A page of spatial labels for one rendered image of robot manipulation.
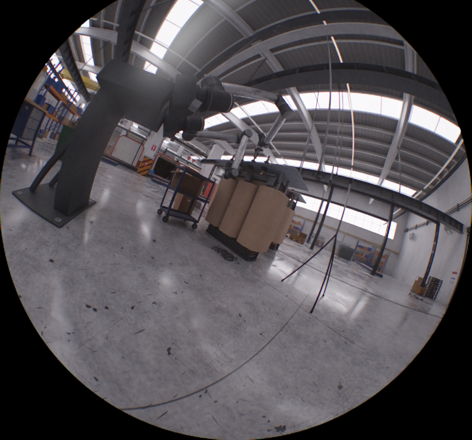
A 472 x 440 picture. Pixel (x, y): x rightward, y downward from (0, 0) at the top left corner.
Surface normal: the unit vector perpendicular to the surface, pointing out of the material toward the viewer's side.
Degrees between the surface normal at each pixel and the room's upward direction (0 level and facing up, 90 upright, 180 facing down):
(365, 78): 180
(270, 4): 175
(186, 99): 90
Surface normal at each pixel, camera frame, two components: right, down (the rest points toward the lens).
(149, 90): 0.54, 0.22
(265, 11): -0.45, 0.89
